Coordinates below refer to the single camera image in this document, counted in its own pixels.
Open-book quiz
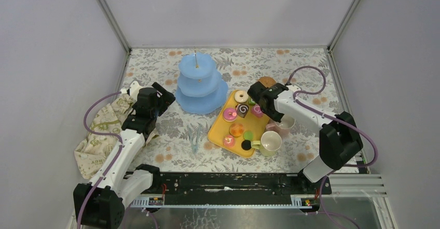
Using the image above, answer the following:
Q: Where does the pink ceramic mug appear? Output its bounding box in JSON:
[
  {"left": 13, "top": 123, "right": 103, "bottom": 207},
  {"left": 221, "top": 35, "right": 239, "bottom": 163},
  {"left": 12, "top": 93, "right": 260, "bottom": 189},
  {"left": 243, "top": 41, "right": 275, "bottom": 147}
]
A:
[{"left": 265, "top": 115, "right": 295, "bottom": 139}]

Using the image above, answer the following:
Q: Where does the green ceramic mug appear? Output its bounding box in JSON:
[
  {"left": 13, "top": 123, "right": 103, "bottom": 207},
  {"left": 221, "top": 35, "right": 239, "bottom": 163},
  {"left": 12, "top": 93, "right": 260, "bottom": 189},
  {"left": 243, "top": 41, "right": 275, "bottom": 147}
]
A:
[{"left": 251, "top": 131, "right": 282, "bottom": 157}]

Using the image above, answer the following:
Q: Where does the red sugared pastry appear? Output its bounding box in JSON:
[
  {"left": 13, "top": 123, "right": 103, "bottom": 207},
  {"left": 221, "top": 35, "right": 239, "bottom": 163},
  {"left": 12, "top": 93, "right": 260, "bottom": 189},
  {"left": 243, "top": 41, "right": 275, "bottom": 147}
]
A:
[{"left": 223, "top": 134, "right": 236, "bottom": 147}]

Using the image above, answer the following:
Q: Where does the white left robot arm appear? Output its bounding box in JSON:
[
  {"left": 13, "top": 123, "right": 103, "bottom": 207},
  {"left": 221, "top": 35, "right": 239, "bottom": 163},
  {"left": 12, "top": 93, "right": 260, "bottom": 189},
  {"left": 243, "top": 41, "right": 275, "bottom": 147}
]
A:
[{"left": 73, "top": 81, "right": 175, "bottom": 228}]

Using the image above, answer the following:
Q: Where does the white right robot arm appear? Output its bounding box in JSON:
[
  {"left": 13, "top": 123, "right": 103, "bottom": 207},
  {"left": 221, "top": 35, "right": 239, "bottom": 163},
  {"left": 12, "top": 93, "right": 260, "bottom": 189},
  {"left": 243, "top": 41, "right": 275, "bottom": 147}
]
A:
[{"left": 247, "top": 82, "right": 363, "bottom": 194}]

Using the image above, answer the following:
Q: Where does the woven rattan coaster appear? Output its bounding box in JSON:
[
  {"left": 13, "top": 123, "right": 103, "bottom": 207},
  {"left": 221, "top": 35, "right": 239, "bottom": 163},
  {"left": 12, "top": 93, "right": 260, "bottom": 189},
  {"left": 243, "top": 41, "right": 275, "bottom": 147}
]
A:
[{"left": 258, "top": 76, "right": 277, "bottom": 88}]

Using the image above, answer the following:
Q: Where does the green swirl roll cake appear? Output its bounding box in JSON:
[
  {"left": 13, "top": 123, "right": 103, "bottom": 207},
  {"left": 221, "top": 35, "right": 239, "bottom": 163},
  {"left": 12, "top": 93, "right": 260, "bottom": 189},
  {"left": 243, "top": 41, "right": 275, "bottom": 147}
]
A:
[{"left": 247, "top": 97, "right": 257, "bottom": 106}]

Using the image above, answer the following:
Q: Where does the pink swirl roll cake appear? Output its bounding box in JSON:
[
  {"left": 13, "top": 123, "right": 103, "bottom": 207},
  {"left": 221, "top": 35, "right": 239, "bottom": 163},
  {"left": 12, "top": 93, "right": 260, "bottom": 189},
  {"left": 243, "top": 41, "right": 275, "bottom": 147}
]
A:
[{"left": 251, "top": 104, "right": 264, "bottom": 118}]

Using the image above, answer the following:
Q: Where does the white glazed donut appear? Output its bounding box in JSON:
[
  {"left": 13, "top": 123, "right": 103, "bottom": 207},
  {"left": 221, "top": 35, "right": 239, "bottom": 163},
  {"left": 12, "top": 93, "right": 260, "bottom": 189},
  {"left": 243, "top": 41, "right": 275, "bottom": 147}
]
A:
[{"left": 234, "top": 90, "right": 249, "bottom": 103}]

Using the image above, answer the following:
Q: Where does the chocolate swirl roll cake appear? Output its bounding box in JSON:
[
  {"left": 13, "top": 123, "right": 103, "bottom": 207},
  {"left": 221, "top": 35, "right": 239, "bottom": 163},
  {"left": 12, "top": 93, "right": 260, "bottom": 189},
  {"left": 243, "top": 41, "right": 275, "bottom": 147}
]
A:
[{"left": 236, "top": 103, "right": 250, "bottom": 118}]

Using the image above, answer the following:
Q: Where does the blue three-tier cake stand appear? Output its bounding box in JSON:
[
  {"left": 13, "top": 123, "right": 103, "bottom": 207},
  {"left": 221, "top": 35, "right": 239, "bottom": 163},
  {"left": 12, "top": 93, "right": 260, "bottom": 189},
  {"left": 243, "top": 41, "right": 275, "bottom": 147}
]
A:
[{"left": 175, "top": 52, "right": 228, "bottom": 115}]

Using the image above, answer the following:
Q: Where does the yellow serving tray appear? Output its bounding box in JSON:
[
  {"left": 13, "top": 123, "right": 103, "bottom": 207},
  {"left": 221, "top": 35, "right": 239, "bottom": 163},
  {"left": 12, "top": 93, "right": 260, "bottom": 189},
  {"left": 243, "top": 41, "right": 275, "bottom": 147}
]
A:
[{"left": 208, "top": 90, "right": 269, "bottom": 158}]

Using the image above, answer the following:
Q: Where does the pink sprinkled donut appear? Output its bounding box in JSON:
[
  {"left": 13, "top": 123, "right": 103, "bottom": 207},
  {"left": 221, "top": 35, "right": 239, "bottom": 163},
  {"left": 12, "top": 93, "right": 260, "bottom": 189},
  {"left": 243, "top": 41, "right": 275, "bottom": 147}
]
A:
[{"left": 222, "top": 107, "right": 238, "bottom": 123}]

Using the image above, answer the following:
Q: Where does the green macaron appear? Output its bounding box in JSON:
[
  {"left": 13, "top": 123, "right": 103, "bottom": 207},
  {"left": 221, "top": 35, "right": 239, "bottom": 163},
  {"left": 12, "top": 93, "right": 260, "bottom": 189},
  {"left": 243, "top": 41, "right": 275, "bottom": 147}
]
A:
[{"left": 243, "top": 131, "right": 254, "bottom": 141}]

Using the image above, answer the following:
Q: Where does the orange round bun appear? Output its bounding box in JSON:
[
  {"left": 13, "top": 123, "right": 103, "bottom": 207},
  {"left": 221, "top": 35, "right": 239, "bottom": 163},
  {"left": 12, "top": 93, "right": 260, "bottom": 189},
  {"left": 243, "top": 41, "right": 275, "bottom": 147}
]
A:
[{"left": 229, "top": 123, "right": 245, "bottom": 138}]

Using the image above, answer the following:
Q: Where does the floral tablecloth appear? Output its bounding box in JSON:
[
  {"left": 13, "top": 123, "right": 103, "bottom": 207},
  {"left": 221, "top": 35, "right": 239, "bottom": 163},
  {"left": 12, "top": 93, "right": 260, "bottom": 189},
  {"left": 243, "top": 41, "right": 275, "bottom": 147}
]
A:
[{"left": 122, "top": 48, "right": 343, "bottom": 173}]

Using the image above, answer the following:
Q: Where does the black sandwich cookie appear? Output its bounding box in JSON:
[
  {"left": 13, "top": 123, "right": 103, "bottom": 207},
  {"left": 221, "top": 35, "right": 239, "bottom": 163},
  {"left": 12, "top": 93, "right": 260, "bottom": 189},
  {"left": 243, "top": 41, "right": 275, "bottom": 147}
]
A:
[{"left": 241, "top": 140, "right": 252, "bottom": 151}]

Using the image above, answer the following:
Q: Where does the beige printed cloth bag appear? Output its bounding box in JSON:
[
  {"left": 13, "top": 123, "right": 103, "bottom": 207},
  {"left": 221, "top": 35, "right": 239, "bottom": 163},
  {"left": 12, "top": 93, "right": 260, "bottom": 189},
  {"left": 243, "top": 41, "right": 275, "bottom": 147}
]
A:
[{"left": 74, "top": 94, "right": 134, "bottom": 180}]

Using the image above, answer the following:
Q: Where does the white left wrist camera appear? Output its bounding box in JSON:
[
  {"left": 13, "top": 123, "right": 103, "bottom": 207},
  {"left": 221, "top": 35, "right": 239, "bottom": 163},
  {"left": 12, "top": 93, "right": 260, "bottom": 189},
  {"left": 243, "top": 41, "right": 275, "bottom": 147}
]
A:
[{"left": 127, "top": 80, "right": 143, "bottom": 99}]

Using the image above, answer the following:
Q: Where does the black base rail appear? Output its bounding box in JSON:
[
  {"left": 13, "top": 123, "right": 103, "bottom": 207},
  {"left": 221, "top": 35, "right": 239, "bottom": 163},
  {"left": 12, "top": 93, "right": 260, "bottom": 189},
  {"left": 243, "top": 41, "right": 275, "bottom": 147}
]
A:
[{"left": 143, "top": 172, "right": 332, "bottom": 207}]

